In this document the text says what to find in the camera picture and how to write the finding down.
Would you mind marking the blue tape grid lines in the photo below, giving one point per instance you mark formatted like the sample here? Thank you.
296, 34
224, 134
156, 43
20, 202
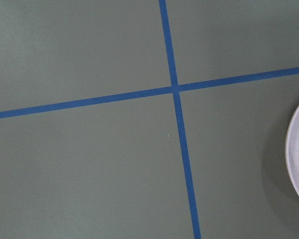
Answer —
174, 89

